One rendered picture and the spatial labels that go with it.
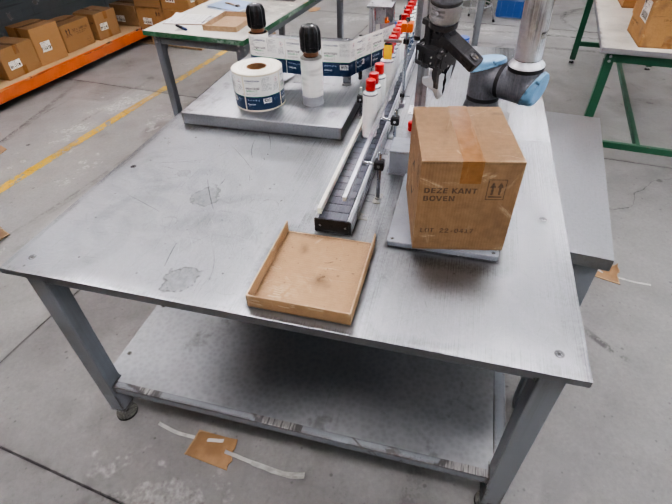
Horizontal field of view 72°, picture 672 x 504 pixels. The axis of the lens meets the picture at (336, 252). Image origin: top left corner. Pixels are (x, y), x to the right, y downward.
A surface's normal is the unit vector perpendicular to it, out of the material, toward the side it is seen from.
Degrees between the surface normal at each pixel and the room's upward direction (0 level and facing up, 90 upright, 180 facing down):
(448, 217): 90
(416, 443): 1
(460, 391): 1
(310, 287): 0
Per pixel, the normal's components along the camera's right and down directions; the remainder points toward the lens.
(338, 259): -0.02, -0.75
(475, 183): -0.06, 0.66
